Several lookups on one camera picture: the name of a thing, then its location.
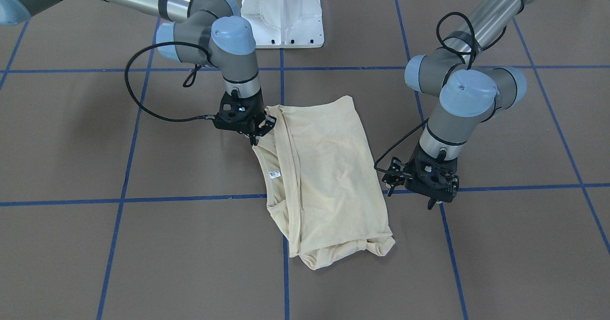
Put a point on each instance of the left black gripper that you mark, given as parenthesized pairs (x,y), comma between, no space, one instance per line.
(413,166)

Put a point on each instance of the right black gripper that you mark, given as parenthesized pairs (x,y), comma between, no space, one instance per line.
(258,110)

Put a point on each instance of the cream long-sleeve printed shirt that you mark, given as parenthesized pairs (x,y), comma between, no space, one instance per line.
(322,190)

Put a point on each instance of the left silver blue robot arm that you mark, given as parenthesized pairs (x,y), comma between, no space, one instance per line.
(467,96)

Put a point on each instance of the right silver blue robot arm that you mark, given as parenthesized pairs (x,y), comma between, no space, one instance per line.
(205,33)

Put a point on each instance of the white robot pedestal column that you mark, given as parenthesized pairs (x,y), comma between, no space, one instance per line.
(285,24)

